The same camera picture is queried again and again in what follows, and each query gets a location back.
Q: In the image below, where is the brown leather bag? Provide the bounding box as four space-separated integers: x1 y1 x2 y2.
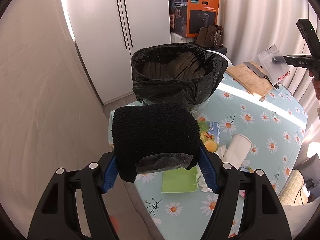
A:
195 25 223 48

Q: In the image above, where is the green foam sheet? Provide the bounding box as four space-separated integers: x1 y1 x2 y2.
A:
162 167 198 193

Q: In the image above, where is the bamboo cutting board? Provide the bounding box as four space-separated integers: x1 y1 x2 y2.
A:
226 63 273 97

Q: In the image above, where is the white paper cup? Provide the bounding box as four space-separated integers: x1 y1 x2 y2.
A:
222 134 253 169

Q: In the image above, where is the black sponge cloth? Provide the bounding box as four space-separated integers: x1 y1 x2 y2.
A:
112 103 200 183

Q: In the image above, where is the white tissue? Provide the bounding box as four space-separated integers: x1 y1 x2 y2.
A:
196 166 213 193
215 145 227 159

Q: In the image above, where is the orange Philips box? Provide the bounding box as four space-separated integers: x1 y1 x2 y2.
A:
169 0 220 37

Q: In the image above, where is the yellow green snack wrapper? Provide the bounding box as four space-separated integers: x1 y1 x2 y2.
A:
197 120 220 153

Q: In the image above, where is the right hand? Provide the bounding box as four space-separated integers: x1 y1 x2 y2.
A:
309 70 320 100

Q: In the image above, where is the clear bin with black bag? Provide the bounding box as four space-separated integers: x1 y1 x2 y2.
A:
131 43 228 110

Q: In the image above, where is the daisy print tablecloth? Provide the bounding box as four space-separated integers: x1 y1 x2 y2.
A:
107 71 309 240

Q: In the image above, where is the cleaver knife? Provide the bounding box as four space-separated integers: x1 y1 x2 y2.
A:
243 61 271 84

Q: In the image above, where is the left hand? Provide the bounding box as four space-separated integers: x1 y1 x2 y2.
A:
109 216 120 233

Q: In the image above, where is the white wardrobe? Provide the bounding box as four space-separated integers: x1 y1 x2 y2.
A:
61 0 170 104

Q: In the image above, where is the clear plastic package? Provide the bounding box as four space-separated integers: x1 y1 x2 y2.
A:
257 44 290 85

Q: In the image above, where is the black suitcase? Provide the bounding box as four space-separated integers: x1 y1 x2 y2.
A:
189 42 227 56

